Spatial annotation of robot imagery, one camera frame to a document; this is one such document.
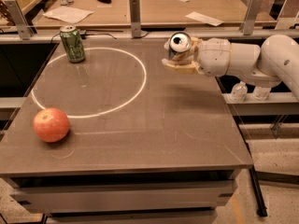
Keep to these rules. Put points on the clear sanitizer bottle left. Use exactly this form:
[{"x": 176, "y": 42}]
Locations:
[{"x": 239, "y": 92}]

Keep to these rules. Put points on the white drawer cabinet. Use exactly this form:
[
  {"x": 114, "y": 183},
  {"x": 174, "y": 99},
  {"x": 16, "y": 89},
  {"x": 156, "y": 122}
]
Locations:
[{"x": 133, "y": 198}]

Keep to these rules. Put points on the metal bracket right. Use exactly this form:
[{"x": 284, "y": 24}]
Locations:
[{"x": 247, "y": 26}]

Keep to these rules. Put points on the clear sanitizer bottle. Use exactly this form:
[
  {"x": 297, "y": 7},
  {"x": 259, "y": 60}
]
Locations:
[
  {"x": 261, "y": 93},
  {"x": 239, "y": 92}
]

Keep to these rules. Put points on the white paper sheet left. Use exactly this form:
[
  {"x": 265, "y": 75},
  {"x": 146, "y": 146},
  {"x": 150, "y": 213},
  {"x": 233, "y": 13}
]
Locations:
[{"x": 68, "y": 14}]

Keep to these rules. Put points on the metal bracket middle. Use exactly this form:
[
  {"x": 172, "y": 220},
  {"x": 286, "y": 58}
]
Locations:
[{"x": 135, "y": 17}]

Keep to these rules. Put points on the metal bracket left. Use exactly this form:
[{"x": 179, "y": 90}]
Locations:
[{"x": 24, "y": 30}]

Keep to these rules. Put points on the white paper sheet right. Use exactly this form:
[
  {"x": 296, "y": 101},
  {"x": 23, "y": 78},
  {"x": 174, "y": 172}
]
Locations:
[{"x": 199, "y": 18}]

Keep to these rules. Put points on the green soda can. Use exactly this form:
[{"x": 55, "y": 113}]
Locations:
[{"x": 72, "y": 43}]

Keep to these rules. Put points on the metal bracket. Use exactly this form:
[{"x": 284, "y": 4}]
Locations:
[
  {"x": 135, "y": 17},
  {"x": 247, "y": 26},
  {"x": 24, "y": 30}
]

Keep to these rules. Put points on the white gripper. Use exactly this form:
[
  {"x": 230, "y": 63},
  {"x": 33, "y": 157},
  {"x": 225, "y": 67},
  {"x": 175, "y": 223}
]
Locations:
[{"x": 214, "y": 56}]

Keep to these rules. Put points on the clear sanitizer bottle right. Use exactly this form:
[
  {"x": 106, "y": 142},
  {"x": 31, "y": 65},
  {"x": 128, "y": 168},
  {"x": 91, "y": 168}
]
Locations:
[{"x": 261, "y": 93}]

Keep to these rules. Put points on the red apple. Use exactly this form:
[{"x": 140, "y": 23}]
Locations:
[{"x": 51, "y": 125}]

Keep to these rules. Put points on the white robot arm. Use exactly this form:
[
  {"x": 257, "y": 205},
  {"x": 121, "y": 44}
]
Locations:
[{"x": 275, "y": 61}]

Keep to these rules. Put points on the wooden back desk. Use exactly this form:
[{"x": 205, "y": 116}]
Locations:
[{"x": 154, "y": 13}]

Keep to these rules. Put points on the Red Bull can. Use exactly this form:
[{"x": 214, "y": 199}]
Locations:
[{"x": 179, "y": 42}]

